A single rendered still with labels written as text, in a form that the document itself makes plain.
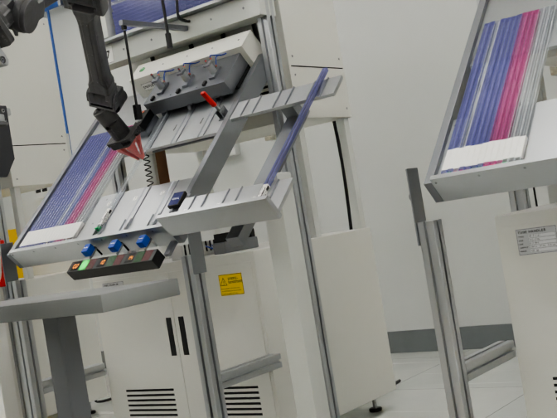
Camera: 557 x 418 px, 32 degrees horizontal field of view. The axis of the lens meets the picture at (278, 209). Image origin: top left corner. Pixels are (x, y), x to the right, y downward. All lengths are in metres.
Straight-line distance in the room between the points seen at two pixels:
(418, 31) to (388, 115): 0.40
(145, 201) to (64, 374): 0.61
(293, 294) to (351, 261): 0.80
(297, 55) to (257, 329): 0.90
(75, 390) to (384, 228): 2.35
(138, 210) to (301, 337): 0.63
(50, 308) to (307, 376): 0.65
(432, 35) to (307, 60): 1.24
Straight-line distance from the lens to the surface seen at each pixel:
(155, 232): 2.56
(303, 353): 2.40
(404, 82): 4.34
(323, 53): 3.23
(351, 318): 3.13
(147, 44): 3.23
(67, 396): 2.38
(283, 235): 2.38
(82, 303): 2.13
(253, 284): 2.77
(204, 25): 3.07
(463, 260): 4.25
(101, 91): 2.76
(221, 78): 2.87
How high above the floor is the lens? 0.70
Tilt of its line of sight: 1 degrees up
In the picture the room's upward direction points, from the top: 9 degrees counter-clockwise
